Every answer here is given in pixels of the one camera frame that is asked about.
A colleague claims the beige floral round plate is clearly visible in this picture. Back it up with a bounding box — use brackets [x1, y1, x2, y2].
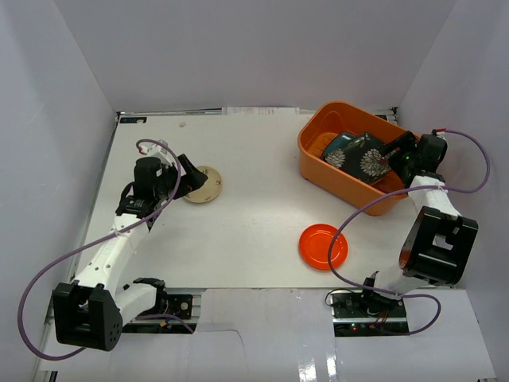
[184, 166, 223, 204]

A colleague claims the black floral square plate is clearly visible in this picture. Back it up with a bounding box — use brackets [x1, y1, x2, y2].
[321, 132, 391, 185]

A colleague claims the teal square plate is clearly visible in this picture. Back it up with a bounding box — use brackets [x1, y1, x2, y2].
[321, 132, 356, 160]

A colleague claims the orange round plate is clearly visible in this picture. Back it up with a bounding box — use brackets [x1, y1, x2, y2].
[298, 224, 349, 271]

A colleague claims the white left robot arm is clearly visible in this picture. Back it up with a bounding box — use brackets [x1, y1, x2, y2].
[52, 138, 208, 351]

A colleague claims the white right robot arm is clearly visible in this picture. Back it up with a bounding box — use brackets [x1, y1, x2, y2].
[359, 131, 479, 318]

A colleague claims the orange plastic bin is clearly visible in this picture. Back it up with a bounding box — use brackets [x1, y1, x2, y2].
[297, 101, 406, 208]

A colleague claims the black label sticker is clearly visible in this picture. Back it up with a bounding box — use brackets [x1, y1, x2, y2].
[119, 116, 147, 124]

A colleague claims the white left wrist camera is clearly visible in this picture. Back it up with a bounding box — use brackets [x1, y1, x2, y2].
[136, 139, 174, 167]

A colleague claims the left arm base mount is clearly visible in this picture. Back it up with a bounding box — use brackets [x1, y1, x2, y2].
[135, 291, 193, 320]

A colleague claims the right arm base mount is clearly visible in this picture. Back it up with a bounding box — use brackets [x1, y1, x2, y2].
[325, 289, 406, 321]

